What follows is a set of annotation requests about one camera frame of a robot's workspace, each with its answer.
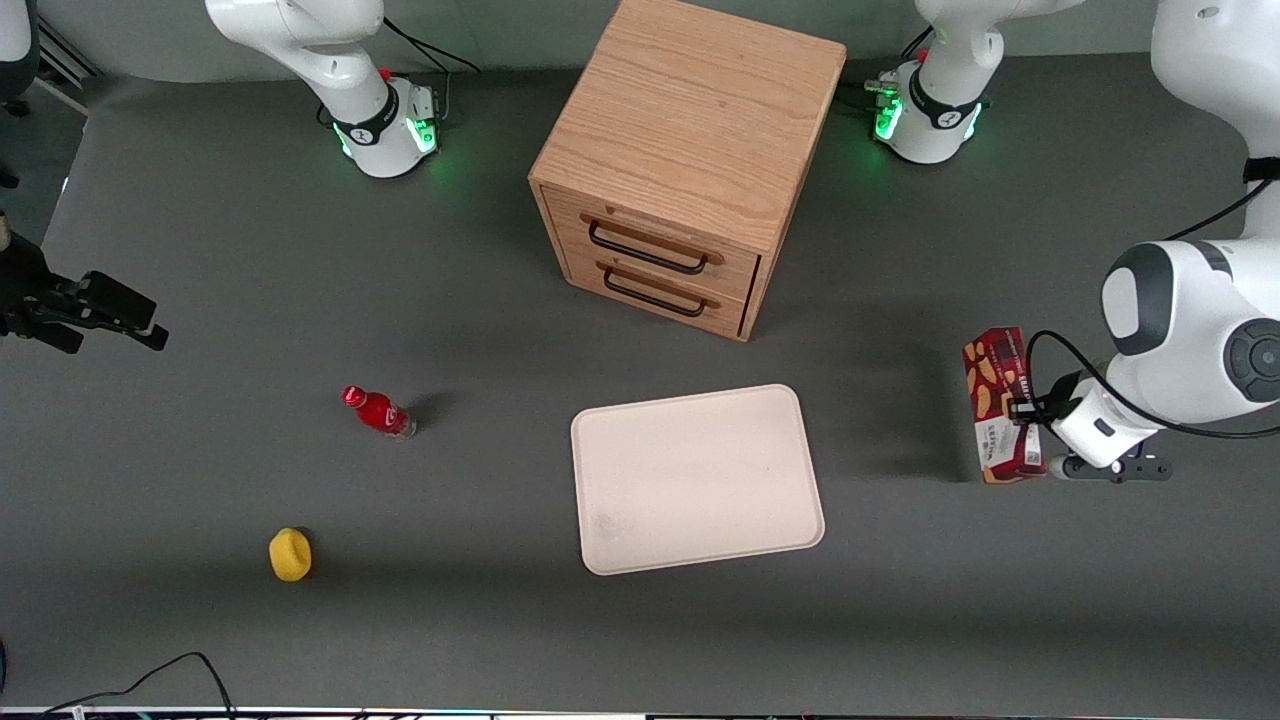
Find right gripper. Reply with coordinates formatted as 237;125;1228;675
0;233;170;355

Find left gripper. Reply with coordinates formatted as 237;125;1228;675
1008;371;1162;470

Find red cookie box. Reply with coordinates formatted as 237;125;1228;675
962;327;1049;485

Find beige rectangular tray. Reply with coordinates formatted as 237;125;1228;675
570;384;827;577

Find small red bottle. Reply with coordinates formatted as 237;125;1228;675
342;385;418;439

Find yellow lemon toy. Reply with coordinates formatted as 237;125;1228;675
268;527;313;583

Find wooden drawer cabinet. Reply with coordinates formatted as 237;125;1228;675
528;0;849;344

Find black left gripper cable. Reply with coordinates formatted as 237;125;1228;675
1024;178;1280;440

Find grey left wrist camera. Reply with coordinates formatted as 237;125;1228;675
1049;452;1173;485

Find aluminium frame rail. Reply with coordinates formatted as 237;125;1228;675
34;18;103;117

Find black cable at table edge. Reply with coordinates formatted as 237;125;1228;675
0;652;237;720

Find short black drawer handle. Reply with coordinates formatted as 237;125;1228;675
603;265;708;319

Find wooden drawer short handle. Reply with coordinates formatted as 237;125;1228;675
562;250;753;338

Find wooden drawer long handle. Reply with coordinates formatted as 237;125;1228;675
543;188;763;303

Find long black drawer handle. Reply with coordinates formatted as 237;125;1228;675
588;221;710;276

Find black right arm base cable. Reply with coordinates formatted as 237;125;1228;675
382;15;482;74

